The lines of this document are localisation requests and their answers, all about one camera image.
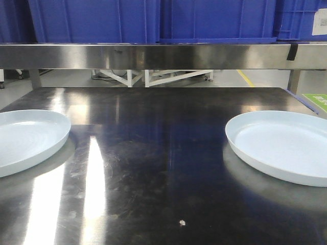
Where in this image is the light blue plate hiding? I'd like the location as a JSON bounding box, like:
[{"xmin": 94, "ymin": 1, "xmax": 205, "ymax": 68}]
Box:
[
  {"xmin": 1, "ymin": 109, "xmax": 71, "ymax": 177},
  {"xmin": 225, "ymin": 110, "xmax": 326, "ymax": 187}
]

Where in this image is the blue plastic bin centre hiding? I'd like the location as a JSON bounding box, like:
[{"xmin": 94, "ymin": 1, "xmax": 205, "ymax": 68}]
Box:
[{"xmin": 159, "ymin": 0, "xmax": 276, "ymax": 43}]

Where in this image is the blue plastic bin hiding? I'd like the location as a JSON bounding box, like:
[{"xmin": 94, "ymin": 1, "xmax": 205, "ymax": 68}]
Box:
[
  {"xmin": 28, "ymin": 1, "xmax": 160, "ymax": 44},
  {"xmin": 273, "ymin": 0, "xmax": 326, "ymax": 41},
  {"xmin": 159, "ymin": 0, "xmax": 276, "ymax": 43}
]

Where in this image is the blue plastic bin left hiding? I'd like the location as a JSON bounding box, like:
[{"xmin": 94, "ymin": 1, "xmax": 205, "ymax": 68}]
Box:
[{"xmin": 28, "ymin": 1, "xmax": 160, "ymax": 44}]

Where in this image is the black tape strip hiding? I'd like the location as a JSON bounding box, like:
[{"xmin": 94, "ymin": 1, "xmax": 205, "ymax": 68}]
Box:
[{"xmin": 287, "ymin": 43, "xmax": 298, "ymax": 61}]

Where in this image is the green floor sign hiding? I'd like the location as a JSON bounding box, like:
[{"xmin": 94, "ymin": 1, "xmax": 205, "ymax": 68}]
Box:
[{"xmin": 303, "ymin": 93, "xmax": 327, "ymax": 112}]

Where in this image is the blue plastic bin right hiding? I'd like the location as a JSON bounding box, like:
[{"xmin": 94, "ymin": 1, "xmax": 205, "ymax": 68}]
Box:
[{"xmin": 273, "ymin": 0, "xmax": 326, "ymax": 41}]

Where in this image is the white paper label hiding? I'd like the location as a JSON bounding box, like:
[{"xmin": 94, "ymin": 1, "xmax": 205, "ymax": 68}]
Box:
[{"xmin": 312, "ymin": 8, "xmax": 327, "ymax": 36}]

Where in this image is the white metal frame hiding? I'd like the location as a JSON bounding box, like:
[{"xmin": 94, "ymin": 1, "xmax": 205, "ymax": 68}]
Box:
[{"xmin": 91, "ymin": 69, "xmax": 214, "ymax": 87}]

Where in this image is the stainless steel shelf rail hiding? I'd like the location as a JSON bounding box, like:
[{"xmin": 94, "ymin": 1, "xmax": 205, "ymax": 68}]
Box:
[{"xmin": 1, "ymin": 42, "xmax": 326, "ymax": 70}]

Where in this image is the left steel shelf post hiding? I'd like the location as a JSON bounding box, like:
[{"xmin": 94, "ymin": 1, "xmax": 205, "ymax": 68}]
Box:
[{"xmin": 29, "ymin": 69, "xmax": 42, "ymax": 90}]

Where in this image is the steel shelf post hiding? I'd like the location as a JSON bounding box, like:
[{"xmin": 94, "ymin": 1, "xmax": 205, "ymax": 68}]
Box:
[
  {"xmin": 29, "ymin": 69, "xmax": 42, "ymax": 90},
  {"xmin": 287, "ymin": 69, "xmax": 301, "ymax": 94}
]

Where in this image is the right steel shelf post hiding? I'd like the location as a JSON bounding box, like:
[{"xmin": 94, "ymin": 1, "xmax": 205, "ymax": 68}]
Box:
[{"xmin": 287, "ymin": 69, "xmax": 301, "ymax": 94}]

